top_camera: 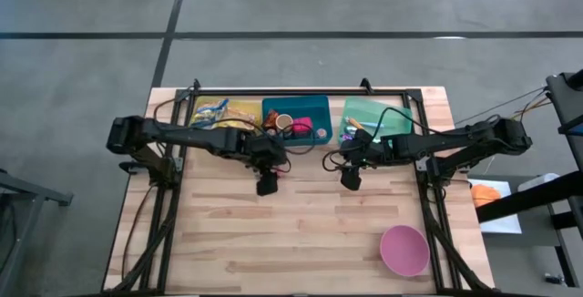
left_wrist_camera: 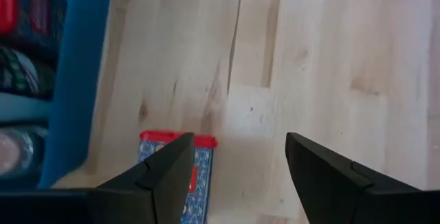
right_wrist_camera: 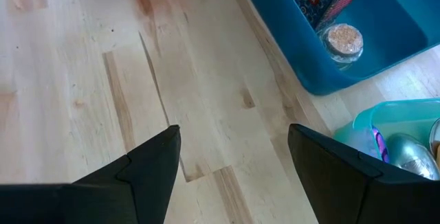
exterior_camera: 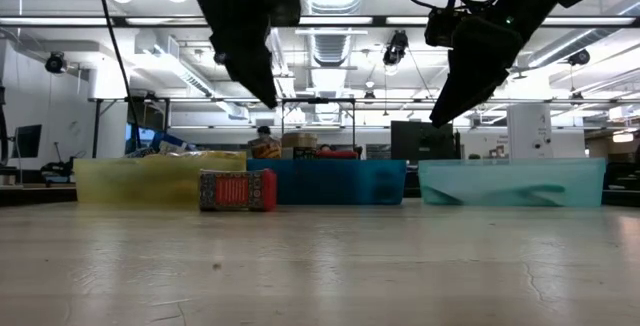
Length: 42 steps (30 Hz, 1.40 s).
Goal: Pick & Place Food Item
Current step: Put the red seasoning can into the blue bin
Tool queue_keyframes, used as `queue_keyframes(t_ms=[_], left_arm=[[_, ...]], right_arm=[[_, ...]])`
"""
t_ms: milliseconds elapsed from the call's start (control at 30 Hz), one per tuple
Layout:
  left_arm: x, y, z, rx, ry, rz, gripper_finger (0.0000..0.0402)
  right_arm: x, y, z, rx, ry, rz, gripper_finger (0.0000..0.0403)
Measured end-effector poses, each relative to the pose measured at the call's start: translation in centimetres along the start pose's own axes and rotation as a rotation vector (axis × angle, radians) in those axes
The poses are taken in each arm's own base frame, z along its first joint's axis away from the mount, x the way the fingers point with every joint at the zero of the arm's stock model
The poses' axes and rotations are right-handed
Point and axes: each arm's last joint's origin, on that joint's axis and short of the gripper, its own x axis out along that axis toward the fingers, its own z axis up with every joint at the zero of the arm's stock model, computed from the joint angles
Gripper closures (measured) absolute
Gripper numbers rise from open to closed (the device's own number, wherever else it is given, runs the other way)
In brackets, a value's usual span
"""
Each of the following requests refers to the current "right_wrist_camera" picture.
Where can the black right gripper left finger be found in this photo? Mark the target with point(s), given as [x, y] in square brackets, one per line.
[137, 189]

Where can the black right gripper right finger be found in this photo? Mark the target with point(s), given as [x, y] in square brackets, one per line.
[343, 189]

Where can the iridescent purple metal spoon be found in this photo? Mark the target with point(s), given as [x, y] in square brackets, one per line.
[409, 155]

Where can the smoked paprika spice tin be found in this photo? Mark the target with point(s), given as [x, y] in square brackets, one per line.
[319, 4]

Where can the mint green plastic tray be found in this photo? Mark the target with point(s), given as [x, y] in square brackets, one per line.
[395, 114]

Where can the dark teal plastic bin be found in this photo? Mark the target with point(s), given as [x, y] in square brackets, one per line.
[299, 45]

